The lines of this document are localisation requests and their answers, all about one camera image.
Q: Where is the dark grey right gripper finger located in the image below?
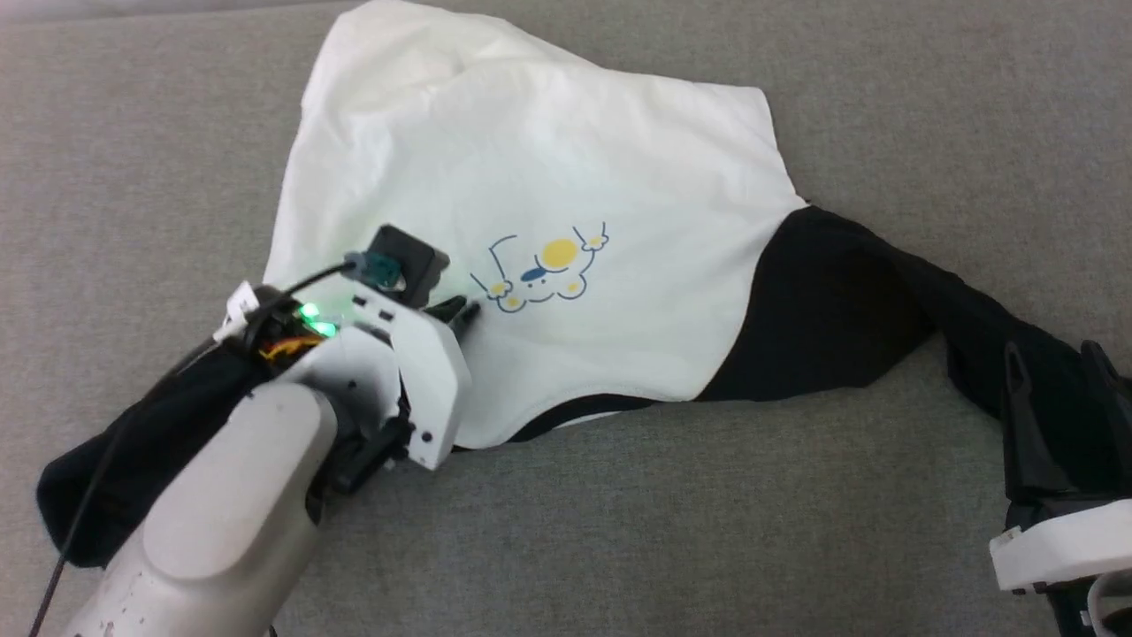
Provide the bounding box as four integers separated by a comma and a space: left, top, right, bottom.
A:
1074, 340, 1132, 493
1003, 340, 1072, 502

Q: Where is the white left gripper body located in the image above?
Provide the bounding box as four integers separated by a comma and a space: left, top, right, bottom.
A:
331, 278, 472, 495

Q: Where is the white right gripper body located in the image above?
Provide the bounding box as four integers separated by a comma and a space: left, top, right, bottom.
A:
988, 481, 1132, 595

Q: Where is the white shirt with black sleeves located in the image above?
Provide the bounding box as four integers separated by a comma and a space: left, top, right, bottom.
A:
35, 0, 1132, 569

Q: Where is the grey fabric sofa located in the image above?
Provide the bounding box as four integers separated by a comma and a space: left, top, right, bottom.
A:
0, 0, 1132, 637

